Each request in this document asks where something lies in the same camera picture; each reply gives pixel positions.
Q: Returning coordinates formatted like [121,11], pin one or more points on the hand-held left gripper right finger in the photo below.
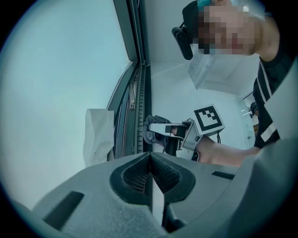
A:
[205,190]

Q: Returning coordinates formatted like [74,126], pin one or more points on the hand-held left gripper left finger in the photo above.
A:
[97,209]

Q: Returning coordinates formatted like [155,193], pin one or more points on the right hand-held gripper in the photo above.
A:
[207,120]

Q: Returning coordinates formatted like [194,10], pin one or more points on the dark grey cloth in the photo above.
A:
[153,119]

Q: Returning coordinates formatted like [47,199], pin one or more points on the person's right forearm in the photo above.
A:
[223,153]

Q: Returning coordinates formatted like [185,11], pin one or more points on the metal window hinge stay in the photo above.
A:
[132,95]

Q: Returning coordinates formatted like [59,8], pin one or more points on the frosted glass window sash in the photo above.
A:
[58,81]

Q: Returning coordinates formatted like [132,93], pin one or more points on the person's black clothing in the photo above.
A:
[277,76]

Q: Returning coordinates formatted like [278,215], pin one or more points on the person's head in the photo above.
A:
[263,39]

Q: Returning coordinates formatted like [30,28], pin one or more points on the black head-mounted camera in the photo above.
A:
[184,41]

